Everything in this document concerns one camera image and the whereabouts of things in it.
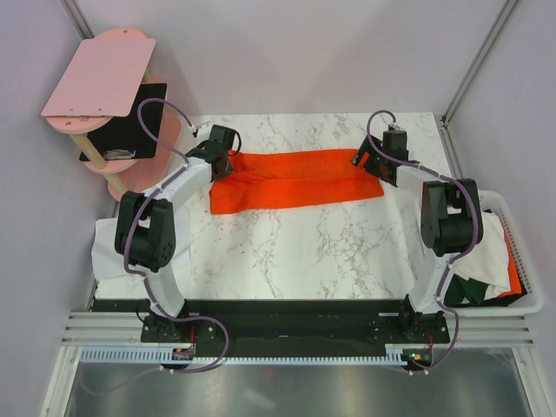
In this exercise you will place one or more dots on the black clipboard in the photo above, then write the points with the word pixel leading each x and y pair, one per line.
pixel 123 138

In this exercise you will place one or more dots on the white cloth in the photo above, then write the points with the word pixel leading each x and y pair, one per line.
pixel 108 264

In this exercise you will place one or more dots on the pink wooden shelf stand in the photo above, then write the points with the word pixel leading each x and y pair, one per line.
pixel 124 175

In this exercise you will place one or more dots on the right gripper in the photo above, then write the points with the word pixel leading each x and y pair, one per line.
pixel 367 147

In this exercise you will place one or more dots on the dark green t shirt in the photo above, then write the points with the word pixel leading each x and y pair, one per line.
pixel 465 292

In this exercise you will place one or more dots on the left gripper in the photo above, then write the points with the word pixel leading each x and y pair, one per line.
pixel 223 175

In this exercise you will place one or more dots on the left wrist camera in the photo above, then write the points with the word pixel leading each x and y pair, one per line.
pixel 199 129

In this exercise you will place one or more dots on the orange t shirt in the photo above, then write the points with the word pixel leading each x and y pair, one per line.
pixel 292 180

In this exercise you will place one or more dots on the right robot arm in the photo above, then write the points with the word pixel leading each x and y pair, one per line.
pixel 449 214

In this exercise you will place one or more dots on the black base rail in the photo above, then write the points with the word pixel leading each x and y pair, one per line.
pixel 284 328

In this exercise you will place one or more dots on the pink clipboard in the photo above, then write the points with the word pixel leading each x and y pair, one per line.
pixel 102 78

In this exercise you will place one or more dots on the white laundry basket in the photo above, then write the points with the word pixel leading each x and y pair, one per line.
pixel 532 301

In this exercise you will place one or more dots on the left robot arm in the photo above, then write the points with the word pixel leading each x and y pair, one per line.
pixel 145 231

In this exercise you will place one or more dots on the white cable duct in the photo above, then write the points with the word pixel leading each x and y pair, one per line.
pixel 172 356

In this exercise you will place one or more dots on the white t shirt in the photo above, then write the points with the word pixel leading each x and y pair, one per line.
pixel 488 262

